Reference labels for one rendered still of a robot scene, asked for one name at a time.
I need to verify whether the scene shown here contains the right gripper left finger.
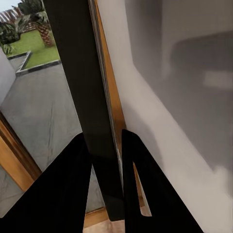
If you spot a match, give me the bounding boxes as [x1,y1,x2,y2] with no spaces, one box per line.
[0,133,92,233]

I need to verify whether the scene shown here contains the poster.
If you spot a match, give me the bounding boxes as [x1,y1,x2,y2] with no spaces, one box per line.
[43,0,125,221]

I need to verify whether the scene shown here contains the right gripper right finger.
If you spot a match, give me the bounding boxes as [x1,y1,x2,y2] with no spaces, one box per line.
[122,129,204,233]

